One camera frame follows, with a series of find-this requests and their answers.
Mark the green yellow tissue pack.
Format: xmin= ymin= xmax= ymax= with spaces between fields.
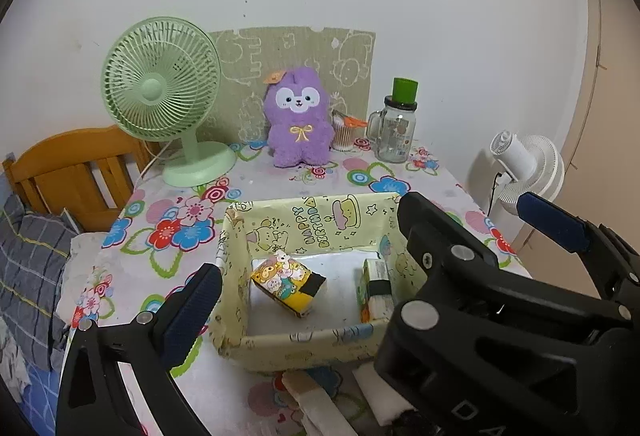
xmin=357 ymin=258 xmax=395 ymax=323

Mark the yellow cartoon tissue pack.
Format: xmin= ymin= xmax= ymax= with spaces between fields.
xmin=250 ymin=250 xmax=326 ymax=318

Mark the white towel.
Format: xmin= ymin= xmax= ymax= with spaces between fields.
xmin=352 ymin=362 xmax=416 ymax=427

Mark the beige door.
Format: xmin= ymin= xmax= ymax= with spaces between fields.
xmin=508 ymin=0 xmax=640 ymax=302

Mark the white standing fan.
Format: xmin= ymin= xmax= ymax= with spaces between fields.
xmin=468 ymin=130 xmax=565 ymax=216

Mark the grey plaid bedding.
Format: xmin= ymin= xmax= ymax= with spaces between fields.
xmin=0 ymin=193 xmax=75 ymax=372

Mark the floral tablecloth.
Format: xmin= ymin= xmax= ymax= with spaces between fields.
xmin=58 ymin=138 xmax=523 ymax=435

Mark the yellow cartoon storage box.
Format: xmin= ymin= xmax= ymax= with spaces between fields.
xmin=209 ymin=192 xmax=426 ymax=372

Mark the glass jar green lid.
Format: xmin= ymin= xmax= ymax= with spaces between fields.
xmin=366 ymin=78 xmax=419 ymax=163

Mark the toothpick holder orange lid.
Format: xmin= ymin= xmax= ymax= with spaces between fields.
xmin=331 ymin=110 xmax=368 ymax=151

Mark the purple plush toy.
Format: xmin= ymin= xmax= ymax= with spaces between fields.
xmin=264 ymin=66 xmax=334 ymax=168

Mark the patterned cardboard sheet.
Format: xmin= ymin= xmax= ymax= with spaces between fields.
xmin=198 ymin=26 xmax=375 ymax=144

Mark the green desk fan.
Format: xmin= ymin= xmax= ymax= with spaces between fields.
xmin=100 ymin=17 xmax=236 ymax=188

